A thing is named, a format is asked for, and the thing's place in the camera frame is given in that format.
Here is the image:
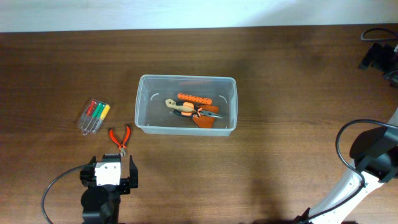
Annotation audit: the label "yellow handled screwdriver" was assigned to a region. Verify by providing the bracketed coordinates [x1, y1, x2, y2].
[99, 104, 110, 121]

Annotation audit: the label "green handled screwdriver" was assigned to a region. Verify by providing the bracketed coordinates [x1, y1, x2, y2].
[93, 103, 104, 118]

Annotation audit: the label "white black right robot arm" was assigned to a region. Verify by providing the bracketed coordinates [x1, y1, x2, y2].
[293, 112, 397, 224]

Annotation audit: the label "orange socket bit holder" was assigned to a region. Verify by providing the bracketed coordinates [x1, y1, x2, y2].
[177, 93, 213, 105]

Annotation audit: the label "red black diagonal cutters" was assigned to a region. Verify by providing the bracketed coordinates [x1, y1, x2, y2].
[108, 124, 131, 157]

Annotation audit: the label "red handled screwdriver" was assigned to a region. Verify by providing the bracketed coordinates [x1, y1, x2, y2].
[86, 100, 96, 116]

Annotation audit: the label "orange black long nose pliers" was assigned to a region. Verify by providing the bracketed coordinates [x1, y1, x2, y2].
[166, 100, 222, 118]

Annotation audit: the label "wooden handled orange scraper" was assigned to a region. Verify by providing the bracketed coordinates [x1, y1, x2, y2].
[165, 99, 219, 128]

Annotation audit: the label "clear plastic container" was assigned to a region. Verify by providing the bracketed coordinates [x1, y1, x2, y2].
[134, 75, 238, 136]

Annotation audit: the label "clear screwdriver set case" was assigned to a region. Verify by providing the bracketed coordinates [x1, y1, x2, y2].
[76, 98, 111, 136]

